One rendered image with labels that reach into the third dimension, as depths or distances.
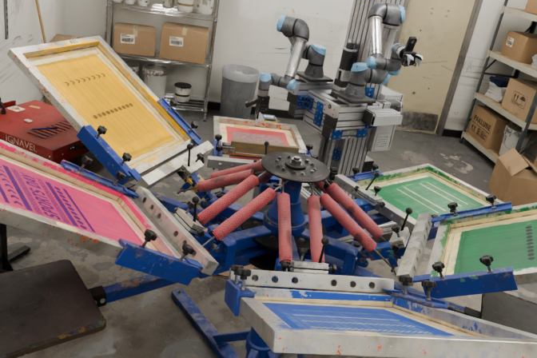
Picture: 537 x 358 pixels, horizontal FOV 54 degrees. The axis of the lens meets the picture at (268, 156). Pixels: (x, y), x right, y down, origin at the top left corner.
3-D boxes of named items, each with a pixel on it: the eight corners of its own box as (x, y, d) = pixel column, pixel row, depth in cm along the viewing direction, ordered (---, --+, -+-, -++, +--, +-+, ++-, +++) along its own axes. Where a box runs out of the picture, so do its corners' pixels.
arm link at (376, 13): (369, -4, 339) (371, 63, 323) (385, -2, 341) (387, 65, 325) (363, 6, 350) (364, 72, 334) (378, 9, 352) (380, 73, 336)
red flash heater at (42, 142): (-39, 135, 270) (-41, 113, 265) (31, 114, 310) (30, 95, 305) (53, 170, 251) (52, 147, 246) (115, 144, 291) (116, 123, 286)
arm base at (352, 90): (355, 92, 376) (358, 78, 372) (368, 99, 364) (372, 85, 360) (339, 92, 368) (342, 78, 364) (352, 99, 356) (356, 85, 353)
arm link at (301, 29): (316, 25, 361) (295, 93, 363) (302, 21, 365) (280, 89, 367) (312, 19, 350) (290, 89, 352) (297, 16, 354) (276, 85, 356)
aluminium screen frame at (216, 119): (212, 121, 365) (213, 115, 363) (294, 129, 374) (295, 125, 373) (214, 169, 293) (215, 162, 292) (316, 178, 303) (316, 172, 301)
